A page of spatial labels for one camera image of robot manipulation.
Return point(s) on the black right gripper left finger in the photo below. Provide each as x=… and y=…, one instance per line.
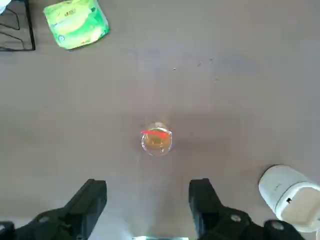
x=82, y=207

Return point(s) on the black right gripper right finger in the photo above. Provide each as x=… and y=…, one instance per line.
x=207, y=207

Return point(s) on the clear measuring cup amber solution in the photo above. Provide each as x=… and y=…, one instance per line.
x=156, y=146

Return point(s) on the red stirring rod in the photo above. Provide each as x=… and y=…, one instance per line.
x=152, y=134

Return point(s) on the white trash can with lid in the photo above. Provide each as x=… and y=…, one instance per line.
x=282, y=190

